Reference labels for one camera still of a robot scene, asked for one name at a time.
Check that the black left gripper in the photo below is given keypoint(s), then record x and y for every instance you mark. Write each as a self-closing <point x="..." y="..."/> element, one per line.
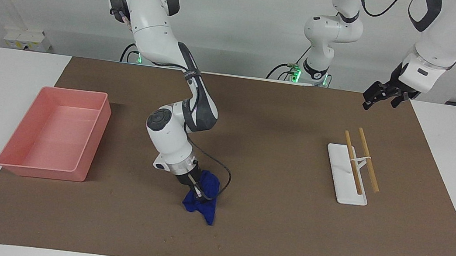
<point x="397" y="84"/>

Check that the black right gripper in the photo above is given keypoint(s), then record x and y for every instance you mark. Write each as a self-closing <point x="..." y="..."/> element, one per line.
<point x="185" y="176"/>

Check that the blue towel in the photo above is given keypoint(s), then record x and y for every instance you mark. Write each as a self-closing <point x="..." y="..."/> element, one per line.
<point x="205" y="208"/>

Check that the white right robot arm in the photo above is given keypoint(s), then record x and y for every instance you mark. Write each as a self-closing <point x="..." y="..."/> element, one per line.
<point x="153" y="25"/>

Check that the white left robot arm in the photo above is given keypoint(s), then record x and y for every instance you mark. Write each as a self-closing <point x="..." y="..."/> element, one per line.
<point x="443" y="28"/>

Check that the wooden rack rod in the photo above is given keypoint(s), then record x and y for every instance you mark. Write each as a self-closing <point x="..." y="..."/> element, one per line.
<point x="355" y="167"/>
<point x="369" y="162"/>

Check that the brown table mat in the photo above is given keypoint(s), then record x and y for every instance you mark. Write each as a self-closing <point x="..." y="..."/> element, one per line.
<point x="268" y="221"/>

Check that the pink plastic bin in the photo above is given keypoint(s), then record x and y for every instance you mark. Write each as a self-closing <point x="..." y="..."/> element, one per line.
<point x="55" y="136"/>

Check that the white wall socket box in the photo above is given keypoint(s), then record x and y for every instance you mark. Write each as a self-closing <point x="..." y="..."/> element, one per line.
<point x="28" y="40"/>

